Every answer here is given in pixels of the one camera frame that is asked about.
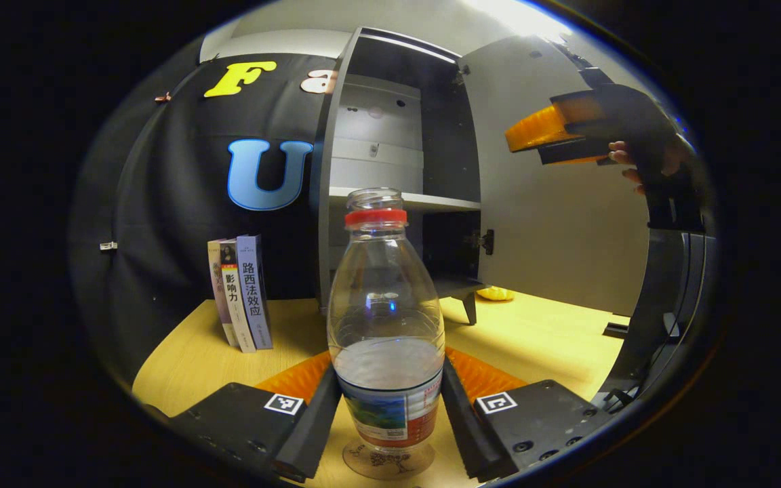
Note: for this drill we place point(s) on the black binder clip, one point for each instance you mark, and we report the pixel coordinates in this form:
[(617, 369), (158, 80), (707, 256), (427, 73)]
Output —
[(208, 59)]

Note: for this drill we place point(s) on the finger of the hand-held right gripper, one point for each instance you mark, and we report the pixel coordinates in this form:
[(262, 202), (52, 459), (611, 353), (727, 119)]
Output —
[(573, 150), (539, 129)]

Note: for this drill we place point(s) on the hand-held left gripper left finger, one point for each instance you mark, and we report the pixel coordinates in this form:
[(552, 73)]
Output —
[(316, 420)]

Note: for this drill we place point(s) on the yellow lumpy object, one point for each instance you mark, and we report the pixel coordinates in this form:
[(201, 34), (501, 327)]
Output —
[(495, 293)]

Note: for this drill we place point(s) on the white and yellow book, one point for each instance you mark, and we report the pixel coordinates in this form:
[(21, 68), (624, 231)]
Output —
[(234, 305)]

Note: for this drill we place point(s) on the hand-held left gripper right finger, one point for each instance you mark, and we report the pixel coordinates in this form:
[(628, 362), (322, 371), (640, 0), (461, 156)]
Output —
[(462, 420)]

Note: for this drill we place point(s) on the long ceiling light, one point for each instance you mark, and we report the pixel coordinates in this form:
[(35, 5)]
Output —
[(519, 13)]

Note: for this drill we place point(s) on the clear plastic bottle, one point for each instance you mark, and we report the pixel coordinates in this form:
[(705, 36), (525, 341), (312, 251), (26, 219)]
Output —
[(387, 305)]

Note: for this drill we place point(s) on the beige cabinet door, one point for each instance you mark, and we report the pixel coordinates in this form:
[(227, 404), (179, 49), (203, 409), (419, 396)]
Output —
[(553, 224)]

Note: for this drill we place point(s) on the grey cabinet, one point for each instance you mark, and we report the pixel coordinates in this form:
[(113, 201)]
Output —
[(377, 156)]

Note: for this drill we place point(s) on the small black block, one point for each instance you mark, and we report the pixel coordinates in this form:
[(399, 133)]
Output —
[(614, 330)]

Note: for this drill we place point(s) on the black backdrop cloth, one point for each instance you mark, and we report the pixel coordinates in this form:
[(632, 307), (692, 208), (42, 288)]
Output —
[(173, 176)]

